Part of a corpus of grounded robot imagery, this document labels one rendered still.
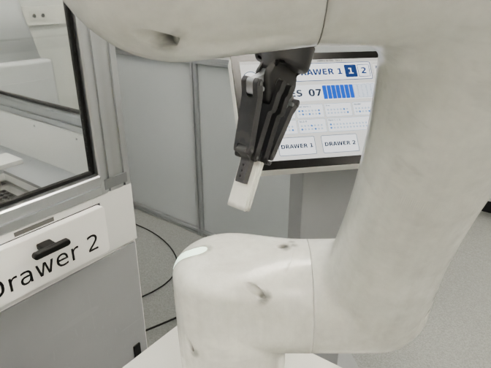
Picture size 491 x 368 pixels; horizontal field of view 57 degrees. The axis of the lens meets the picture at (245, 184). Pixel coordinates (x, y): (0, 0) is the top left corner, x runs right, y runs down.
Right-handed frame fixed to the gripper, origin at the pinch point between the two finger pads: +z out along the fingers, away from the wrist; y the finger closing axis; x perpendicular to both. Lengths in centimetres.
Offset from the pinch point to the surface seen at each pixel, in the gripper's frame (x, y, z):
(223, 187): 101, 152, 22
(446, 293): -17, 186, 37
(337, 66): 17, 57, -31
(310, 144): 14, 48, -9
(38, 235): 40.6, 0.9, 22.6
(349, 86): 12, 58, -26
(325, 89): 17, 54, -24
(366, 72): 11, 62, -31
